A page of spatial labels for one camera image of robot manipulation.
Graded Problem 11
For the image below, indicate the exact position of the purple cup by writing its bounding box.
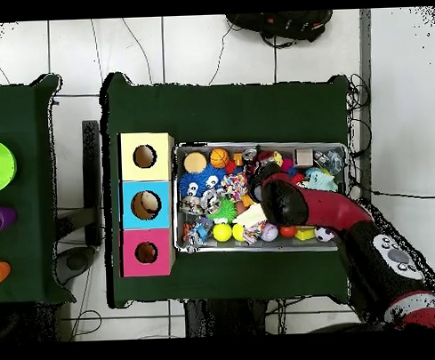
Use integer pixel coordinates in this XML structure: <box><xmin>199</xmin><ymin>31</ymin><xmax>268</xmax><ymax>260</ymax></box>
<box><xmin>0</xmin><ymin>205</ymin><xmax>19</xmax><ymax>234</ymax></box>

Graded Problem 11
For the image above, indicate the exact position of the mint green waffle cloth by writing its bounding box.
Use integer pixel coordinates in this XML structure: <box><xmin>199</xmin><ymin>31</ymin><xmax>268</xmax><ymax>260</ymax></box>
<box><xmin>302</xmin><ymin>165</ymin><xmax>339</xmax><ymax>195</ymax></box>

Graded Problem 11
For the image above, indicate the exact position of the orange toy basketball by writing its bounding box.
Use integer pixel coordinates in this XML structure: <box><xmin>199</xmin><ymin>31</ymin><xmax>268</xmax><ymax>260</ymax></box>
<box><xmin>208</xmin><ymin>147</ymin><xmax>231</xmax><ymax>170</ymax></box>

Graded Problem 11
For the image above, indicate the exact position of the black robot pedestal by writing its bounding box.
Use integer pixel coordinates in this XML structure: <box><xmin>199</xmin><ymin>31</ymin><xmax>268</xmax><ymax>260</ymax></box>
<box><xmin>183</xmin><ymin>296</ymin><xmax>269</xmax><ymax>339</ymax></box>

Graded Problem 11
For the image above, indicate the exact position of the yellow ball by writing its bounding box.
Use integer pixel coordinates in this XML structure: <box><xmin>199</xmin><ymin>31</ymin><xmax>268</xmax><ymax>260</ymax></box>
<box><xmin>231</xmin><ymin>222</ymin><xmax>246</xmax><ymax>243</ymax></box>
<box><xmin>212</xmin><ymin>222</ymin><xmax>234</xmax><ymax>244</ymax></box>

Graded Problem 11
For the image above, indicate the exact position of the black cable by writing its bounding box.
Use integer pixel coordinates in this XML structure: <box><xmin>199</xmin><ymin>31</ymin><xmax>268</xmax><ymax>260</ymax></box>
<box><xmin>348</xmin><ymin>172</ymin><xmax>435</xmax><ymax>203</ymax></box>

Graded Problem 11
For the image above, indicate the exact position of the orange cup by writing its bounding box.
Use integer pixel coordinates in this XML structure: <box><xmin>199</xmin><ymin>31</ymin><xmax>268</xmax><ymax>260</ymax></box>
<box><xmin>0</xmin><ymin>260</ymin><xmax>12</xmax><ymax>288</ymax></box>

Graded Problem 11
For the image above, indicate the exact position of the small soccer ball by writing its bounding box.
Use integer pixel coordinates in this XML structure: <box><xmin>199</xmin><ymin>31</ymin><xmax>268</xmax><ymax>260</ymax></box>
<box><xmin>313</xmin><ymin>226</ymin><xmax>336</xmax><ymax>244</ymax></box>

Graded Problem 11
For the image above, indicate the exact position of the dark green table cloth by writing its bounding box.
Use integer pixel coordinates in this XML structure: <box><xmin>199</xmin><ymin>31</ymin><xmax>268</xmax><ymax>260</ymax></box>
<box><xmin>98</xmin><ymin>63</ymin><xmax>358</xmax><ymax>309</ymax></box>
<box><xmin>0</xmin><ymin>73</ymin><xmax>77</xmax><ymax>308</ymax></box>

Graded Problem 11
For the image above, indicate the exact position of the wooden box with three holes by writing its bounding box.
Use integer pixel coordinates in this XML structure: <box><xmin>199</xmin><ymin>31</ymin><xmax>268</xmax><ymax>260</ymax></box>
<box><xmin>115</xmin><ymin>131</ymin><xmax>180</xmax><ymax>278</ymax></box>

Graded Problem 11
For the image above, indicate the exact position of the tan round foam disc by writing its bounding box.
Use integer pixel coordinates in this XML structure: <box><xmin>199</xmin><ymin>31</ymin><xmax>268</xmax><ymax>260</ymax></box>
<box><xmin>182</xmin><ymin>151</ymin><xmax>208</xmax><ymax>174</ymax></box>

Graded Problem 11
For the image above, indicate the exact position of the blue fuzzy monster toy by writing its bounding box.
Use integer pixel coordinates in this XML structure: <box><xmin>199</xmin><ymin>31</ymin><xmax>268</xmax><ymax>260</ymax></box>
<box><xmin>177</xmin><ymin>162</ymin><xmax>229</xmax><ymax>199</ymax></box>

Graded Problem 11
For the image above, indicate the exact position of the green spiky ball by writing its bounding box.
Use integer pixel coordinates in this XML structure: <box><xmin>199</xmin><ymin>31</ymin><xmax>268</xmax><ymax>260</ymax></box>
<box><xmin>205</xmin><ymin>196</ymin><xmax>238</xmax><ymax>226</ymax></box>

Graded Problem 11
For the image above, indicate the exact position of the cream waffle cloth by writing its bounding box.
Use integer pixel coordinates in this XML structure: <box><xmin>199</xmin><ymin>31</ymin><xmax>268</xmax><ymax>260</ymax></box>
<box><xmin>231</xmin><ymin>203</ymin><xmax>269</xmax><ymax>229</ymax></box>

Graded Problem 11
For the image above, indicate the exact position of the shallow clear mesh bin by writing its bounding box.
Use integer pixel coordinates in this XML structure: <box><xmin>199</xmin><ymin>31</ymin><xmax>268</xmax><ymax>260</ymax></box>
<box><xmin>171</xmin><ymin>137</ymin><xmax>350</xmax><ymax>258</ymax></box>

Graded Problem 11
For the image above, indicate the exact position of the lime green bowl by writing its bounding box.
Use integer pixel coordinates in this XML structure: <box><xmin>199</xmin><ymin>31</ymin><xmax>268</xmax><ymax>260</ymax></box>
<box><xmin>0</xmin><ymin>137</ymin><xmax>19</xmax><ymax>194</ymax></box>

